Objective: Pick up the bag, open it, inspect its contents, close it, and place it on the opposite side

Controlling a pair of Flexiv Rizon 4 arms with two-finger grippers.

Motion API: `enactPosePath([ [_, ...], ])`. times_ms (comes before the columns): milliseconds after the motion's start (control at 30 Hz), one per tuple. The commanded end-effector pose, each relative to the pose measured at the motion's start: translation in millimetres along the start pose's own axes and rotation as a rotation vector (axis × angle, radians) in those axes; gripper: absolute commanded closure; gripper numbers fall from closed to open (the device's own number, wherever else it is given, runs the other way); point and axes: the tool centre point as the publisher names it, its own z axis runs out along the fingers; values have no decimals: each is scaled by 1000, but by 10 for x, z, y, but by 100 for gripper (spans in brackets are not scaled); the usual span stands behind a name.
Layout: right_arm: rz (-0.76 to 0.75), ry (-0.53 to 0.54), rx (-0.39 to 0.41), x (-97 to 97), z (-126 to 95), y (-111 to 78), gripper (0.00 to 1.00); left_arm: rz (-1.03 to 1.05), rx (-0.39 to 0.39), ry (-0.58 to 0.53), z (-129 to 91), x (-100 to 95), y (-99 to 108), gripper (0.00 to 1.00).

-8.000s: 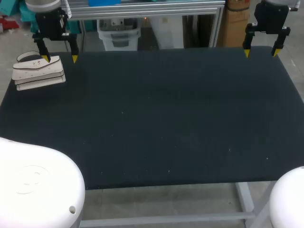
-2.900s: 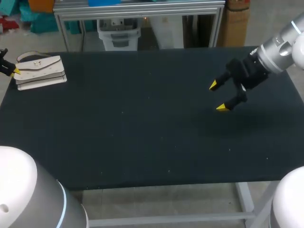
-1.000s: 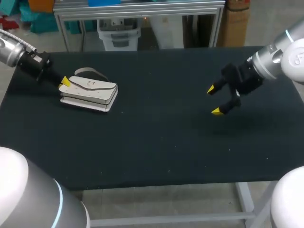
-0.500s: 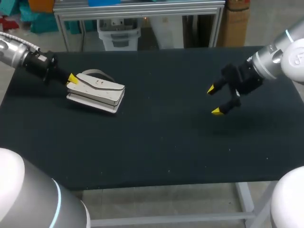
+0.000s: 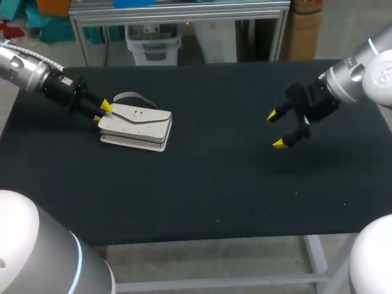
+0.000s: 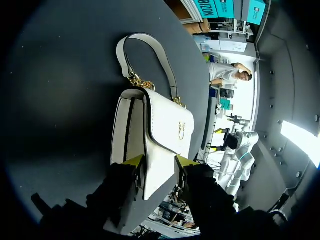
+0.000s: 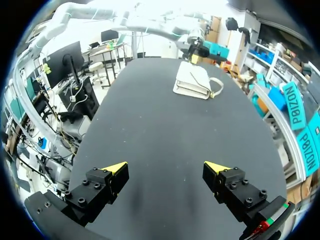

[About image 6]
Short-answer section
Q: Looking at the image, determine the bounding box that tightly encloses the person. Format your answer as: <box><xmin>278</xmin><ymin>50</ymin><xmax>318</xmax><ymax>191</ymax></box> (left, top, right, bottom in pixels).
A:
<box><xmin>208</xmin><ymin>62</ymin><xmax>253</xmax><ymax>87</ymax></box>

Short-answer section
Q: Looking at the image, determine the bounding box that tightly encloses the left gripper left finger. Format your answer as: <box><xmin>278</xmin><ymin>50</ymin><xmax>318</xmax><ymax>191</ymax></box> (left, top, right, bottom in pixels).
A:
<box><xmin>87</xmin><ymin>154</ymin><xmax>146</xmax><ymax>227</ymax></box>

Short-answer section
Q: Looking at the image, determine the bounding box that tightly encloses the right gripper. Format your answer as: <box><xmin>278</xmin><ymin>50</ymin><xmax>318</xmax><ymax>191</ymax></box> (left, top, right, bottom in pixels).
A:
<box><xmin>211</xmin><ymin>128</ymin><xmax>240</xmax><ymax>151</ymax></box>

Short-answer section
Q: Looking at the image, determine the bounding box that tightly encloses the white handbag with gold clasp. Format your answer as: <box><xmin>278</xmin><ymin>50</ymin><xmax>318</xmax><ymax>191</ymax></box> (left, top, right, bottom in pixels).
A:
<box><xmin>110</xmin><ymin>32</ymin><xmax>195</xmax><ymax>201</ymax></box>

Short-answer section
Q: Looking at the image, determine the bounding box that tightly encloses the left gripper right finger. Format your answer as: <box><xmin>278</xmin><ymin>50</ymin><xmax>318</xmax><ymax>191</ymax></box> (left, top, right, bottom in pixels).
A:
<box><xmin>174</xmin><ymin>154</ymin><xmax>237</xmax><ymax>226</ymax></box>

